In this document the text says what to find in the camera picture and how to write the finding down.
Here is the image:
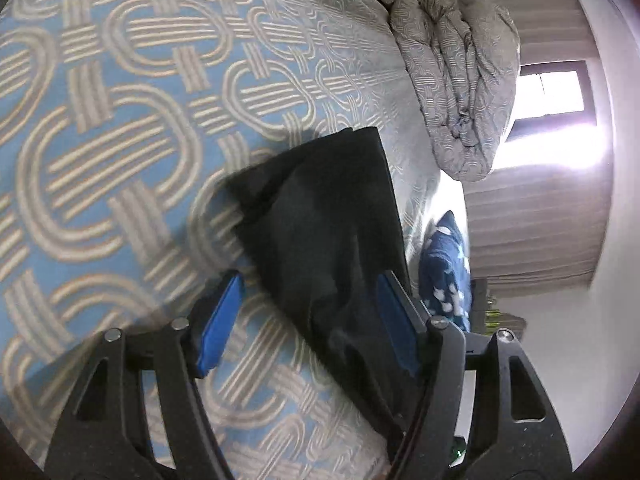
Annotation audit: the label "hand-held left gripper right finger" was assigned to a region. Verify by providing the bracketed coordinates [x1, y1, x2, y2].
[376, 269, 573, 480]

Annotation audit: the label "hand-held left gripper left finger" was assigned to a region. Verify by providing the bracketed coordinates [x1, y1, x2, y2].
[44, 269, 246, 480]

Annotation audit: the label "black pants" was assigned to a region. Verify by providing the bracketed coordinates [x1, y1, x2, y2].
[227, 127, 426, 453]

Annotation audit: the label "dark blue spotted pillow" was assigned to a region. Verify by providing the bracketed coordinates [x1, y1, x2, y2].
[419, 210, 473, 333]

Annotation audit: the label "blue patterned bed sheet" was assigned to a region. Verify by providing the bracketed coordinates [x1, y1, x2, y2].
[0, 0, 468, 480]

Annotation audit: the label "grey patterned bunched quilt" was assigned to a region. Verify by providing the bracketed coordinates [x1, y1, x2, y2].
[345, 0, 522, 182]

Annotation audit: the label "bright window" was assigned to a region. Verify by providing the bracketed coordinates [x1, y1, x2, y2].
[512, 61, 587, 122]

